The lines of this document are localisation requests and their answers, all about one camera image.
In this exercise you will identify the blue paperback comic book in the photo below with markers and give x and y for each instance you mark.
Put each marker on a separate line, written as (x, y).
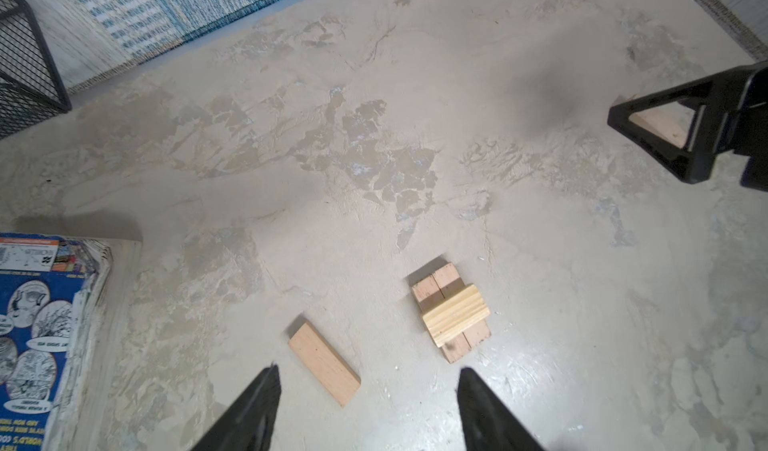
(49, 286)

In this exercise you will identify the patterned wood block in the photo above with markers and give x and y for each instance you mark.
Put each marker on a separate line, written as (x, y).
(671, 122)

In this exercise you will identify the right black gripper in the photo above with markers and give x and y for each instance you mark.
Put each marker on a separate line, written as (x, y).
(730, 109)

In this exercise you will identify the light wood block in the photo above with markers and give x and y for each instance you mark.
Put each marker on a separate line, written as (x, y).
(455, 315)

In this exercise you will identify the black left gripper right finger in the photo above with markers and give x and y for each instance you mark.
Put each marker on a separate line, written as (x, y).
(487, 423)

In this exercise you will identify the plain wood block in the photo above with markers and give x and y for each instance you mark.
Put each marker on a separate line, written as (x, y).
(325, 364)

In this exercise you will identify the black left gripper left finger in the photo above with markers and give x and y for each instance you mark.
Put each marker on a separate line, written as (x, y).
(248, 424)

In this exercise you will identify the black wire mesh shelf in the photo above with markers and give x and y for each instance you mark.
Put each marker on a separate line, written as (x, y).
(32, 90)

